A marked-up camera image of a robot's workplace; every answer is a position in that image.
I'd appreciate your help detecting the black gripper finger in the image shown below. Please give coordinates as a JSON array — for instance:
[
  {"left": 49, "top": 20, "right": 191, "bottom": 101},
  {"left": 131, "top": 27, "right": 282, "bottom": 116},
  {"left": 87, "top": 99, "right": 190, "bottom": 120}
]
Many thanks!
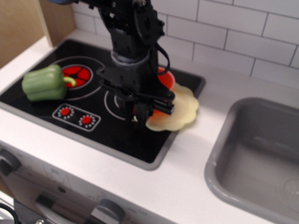
[
  {"left": 133, "top": 104, "right": 153, "bottom": 127},
  {"left": 153, "top": 99, "right": 175, "bottom": 115}
]

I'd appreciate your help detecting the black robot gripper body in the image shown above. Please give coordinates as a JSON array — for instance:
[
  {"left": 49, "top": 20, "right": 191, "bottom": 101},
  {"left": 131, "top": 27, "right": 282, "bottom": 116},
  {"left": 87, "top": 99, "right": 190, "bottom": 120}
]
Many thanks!
[{"left": 96, "top": 64, "right": 175, "bottom": 121}]

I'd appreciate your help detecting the red plastic cup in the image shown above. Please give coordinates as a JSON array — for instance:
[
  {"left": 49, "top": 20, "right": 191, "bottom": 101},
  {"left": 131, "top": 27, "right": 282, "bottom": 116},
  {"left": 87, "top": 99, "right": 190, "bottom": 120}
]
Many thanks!
[{"left": 153, "top": 66, "right": 176, "bottom": 117}]

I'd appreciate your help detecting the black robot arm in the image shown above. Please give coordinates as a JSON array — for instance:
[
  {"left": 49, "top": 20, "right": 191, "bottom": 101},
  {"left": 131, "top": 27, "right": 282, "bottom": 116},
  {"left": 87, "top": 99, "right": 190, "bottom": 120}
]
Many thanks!
[{"left": 86, "top": 0, "right": 175, "bottom": 127}]

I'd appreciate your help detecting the pale yellow scalloped plate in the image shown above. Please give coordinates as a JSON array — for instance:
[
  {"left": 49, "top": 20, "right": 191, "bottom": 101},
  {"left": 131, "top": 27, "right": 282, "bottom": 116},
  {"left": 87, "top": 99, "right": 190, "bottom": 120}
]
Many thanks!
[{"left": 146, "top": 83, "right": 199, "bottom": 132}]

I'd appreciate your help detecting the black toy stove top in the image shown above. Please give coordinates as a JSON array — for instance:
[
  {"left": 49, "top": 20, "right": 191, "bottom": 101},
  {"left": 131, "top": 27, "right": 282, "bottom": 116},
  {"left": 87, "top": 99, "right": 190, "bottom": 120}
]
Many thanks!
[{"left": 0, "top": 39, "right": 206, "bottom": 171}]

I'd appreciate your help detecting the green toy bell pepper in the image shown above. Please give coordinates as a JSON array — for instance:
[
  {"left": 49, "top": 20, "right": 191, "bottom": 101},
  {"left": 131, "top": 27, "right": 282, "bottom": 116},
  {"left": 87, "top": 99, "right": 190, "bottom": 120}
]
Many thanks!
[{"left": 21, "top": 64, "right": 77, "bottom": 102}]

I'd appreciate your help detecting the grey right oven knob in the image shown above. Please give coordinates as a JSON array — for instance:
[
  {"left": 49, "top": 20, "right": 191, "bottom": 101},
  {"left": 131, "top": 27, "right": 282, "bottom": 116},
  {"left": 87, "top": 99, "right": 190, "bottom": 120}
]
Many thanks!
[{"left": 91, "top": 199, "right": 125, "bottom": 224}]

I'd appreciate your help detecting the grey oven knob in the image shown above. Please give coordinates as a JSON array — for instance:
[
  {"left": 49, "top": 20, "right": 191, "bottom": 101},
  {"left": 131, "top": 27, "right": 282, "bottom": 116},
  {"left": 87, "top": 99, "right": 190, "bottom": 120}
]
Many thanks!
[
  {"left": 91, "top": 199, "right": 125, "bottom": 224},
  {"left": 0, "top": 149, "right": 21, "bottom": 176}
]

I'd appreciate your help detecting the grey toy sink basin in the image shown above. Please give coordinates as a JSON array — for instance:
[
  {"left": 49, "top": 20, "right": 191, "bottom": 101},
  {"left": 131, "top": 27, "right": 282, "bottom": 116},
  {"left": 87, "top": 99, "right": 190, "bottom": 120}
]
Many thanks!
[{"left": 205, "top": 98, "right": 299, "bottom": 224}]

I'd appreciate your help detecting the wooden side panel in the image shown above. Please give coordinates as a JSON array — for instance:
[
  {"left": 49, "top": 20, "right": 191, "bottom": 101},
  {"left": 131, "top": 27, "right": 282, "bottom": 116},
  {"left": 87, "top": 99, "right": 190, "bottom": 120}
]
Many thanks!
[{"left": 0, "top": 0, "right": 76, "bottom": 67}]

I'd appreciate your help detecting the grey left oven knob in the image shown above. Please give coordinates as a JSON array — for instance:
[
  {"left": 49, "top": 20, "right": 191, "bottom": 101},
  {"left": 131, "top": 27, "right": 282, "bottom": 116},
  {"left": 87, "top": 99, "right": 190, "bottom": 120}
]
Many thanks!
[{"left": 0, "top": 149, "right": 21, "bottom": 176}]

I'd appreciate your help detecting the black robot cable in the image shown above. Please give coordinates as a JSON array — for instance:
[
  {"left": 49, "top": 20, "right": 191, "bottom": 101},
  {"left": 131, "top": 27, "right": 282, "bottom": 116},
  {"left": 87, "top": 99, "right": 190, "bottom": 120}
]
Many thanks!
[{"left": 154, "top": 42, "right": 171, "bottom": 75}]

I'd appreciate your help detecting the grey oven door handle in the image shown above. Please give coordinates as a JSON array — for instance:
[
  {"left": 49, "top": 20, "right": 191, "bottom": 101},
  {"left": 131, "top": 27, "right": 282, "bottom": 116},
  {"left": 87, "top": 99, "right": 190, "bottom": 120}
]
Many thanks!
[{"left": 35, "top": 195, "right": 97, "bottom": 224}]

